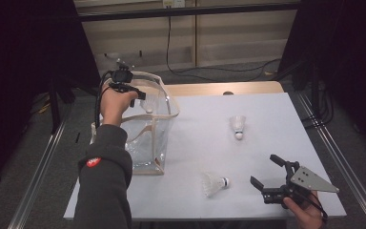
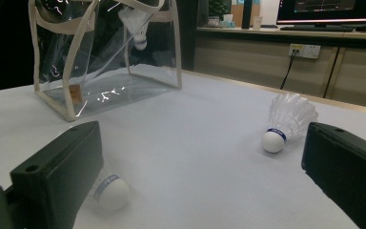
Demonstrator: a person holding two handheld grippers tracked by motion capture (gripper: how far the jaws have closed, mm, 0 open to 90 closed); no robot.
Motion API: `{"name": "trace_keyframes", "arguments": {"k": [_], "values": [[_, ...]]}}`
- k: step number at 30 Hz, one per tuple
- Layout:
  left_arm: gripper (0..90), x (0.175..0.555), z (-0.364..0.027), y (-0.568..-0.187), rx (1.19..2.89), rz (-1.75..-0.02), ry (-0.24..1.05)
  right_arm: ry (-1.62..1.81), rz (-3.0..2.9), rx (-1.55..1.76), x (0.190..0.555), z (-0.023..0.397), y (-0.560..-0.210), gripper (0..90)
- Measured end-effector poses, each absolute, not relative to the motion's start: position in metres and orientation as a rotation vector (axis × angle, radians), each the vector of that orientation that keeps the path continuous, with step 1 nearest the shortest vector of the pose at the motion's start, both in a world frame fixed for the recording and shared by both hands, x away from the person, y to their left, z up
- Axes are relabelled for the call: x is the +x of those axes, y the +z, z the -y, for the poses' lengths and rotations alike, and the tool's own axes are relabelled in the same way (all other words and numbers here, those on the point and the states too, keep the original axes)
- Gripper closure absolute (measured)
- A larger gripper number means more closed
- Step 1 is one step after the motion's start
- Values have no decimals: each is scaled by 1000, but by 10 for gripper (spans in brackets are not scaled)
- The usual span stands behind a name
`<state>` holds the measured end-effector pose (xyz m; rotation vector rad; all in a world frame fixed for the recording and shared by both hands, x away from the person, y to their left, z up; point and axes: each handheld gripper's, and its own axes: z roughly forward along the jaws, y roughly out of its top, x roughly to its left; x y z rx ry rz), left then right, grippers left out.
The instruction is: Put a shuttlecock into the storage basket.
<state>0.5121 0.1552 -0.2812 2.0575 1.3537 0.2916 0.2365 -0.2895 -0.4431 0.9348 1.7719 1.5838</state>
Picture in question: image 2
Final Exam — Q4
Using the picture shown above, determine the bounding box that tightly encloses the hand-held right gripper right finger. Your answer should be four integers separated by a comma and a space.
300, 122, 366, 229

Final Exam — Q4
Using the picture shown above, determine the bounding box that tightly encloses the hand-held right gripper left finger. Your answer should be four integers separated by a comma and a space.
10, 120, 105, 229

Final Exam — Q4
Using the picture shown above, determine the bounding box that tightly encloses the white shuttlecock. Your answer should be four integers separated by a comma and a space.
117, 6, 153, 52
90, 156, 131, 212
261, 92, 319, 155

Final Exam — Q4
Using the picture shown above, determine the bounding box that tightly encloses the transparent bag with beige trim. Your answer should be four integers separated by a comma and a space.
28, 0, 183, 123

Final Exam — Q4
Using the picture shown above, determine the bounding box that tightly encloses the white table cover sheet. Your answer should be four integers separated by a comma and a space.
0, 68, 366, 229

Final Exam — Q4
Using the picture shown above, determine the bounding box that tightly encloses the black keyboard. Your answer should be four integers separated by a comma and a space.
279, 25, 356, 33

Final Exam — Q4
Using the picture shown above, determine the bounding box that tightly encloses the computer monitor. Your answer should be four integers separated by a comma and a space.
275, 0, 366, 26

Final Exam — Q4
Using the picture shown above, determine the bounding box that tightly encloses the white paper cup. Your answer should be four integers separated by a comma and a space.
252, 15, 264, 31

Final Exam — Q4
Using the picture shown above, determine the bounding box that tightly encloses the green potted plant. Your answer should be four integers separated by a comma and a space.
208, 0, 233, 28

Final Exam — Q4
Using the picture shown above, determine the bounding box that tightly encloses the black wall socket cable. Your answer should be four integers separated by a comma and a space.
279, 49, 299, 91

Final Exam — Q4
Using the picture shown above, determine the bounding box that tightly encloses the white wall socket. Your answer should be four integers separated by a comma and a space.
288, 43, 322, 60

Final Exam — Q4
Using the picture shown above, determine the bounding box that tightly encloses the long wall counter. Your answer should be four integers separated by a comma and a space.
196, 26, 366, 51

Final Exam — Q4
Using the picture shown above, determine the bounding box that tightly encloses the black upright post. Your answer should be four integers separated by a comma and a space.
241, 0, 254, 30

